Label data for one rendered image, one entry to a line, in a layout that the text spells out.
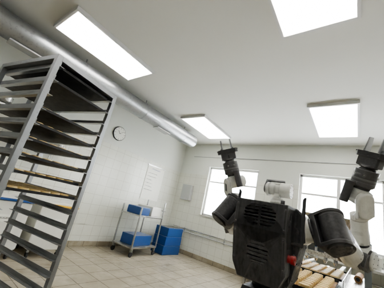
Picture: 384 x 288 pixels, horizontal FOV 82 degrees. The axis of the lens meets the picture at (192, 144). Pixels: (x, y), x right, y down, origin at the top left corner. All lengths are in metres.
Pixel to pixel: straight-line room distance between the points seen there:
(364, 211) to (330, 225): 0.22
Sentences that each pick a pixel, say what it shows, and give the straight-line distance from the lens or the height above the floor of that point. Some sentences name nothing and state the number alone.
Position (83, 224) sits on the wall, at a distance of 5.07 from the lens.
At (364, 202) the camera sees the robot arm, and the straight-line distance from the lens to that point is 1.16.
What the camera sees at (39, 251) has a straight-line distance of 1.84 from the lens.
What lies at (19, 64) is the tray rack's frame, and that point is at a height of 1.79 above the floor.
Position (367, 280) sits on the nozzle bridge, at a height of 0.95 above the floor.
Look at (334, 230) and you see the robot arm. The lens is 0.98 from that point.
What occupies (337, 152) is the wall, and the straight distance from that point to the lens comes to 5.38.
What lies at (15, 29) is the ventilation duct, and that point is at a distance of 3.62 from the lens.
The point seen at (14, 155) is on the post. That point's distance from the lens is 1.41.
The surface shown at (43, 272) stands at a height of 0.59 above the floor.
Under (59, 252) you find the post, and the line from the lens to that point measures 1.70.
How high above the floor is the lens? 1.15
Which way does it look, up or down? 16 degrees up
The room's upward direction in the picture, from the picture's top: 13 degrees clockwise
